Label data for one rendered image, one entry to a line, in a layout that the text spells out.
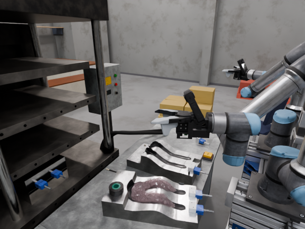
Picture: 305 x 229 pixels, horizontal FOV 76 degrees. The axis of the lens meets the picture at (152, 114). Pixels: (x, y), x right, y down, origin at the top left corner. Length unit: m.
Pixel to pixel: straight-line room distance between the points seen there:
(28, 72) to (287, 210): 1.39
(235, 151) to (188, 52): 7.21
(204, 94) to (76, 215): 3.40
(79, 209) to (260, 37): 6.84
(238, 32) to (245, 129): 6.74
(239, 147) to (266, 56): 6.64
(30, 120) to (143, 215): 0.79
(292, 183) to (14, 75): 1.31
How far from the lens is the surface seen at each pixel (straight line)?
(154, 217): 1.13
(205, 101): 4.17
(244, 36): 7.33
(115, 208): 1.15
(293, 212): 1.07
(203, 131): 0.68
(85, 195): 1.36
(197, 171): 1.33
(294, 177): 0.88
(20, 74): 1.23
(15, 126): 1.22
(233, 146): 0.72
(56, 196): 1.44
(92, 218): 1.23
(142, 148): 1.60
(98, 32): 1.46
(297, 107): 1.54
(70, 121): 1.78
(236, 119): 0.68
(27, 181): 1.35
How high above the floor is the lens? 1.71
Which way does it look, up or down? 22 degrees down
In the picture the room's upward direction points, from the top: straight up
